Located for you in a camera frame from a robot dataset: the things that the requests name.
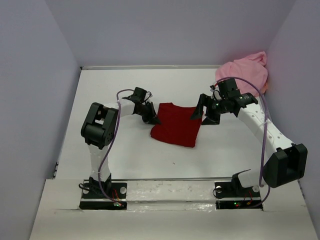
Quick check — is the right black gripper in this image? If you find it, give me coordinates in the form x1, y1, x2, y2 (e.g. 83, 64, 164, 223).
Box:
189, 93, 229, 126

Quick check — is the red t shirt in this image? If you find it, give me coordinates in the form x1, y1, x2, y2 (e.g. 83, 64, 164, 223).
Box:
150, 102, 202, 148

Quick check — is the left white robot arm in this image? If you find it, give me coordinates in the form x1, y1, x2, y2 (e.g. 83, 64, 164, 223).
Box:
80, 87, 161, 202

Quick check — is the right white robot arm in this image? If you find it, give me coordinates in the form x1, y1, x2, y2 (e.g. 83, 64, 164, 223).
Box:
190, 77, 308, 196

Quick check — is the pink t shirt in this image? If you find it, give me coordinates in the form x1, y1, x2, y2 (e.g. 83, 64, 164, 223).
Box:
215, 51, 268, 94

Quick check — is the metal rail at front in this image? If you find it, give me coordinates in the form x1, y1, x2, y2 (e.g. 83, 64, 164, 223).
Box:
82, 176, 236, 182

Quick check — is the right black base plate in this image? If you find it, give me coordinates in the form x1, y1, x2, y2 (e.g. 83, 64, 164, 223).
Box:
212, 181, 263, 210

